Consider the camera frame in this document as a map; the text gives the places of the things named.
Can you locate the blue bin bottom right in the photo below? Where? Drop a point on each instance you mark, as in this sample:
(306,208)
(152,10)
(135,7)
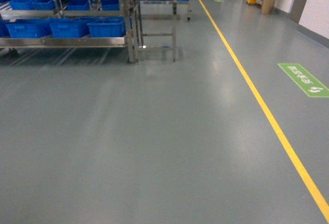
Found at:
(107,27)

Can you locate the blue bin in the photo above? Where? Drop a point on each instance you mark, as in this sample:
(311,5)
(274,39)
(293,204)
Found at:
(75,28)
(30,28)
(107,27)

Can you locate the blue bin bottom middle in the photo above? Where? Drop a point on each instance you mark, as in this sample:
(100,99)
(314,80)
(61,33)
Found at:
(75,28)

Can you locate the blue bin bottom left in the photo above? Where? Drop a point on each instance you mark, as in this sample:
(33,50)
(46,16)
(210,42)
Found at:
(30,28)

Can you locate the stainless steel flow rack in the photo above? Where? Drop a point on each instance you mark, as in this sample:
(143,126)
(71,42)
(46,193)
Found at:
(67,9)

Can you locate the green floor sign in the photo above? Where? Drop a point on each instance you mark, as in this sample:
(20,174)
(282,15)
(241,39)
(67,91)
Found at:
(309,84)

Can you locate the steel frame side table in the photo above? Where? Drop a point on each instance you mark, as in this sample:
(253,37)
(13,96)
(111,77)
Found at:
(154,32)

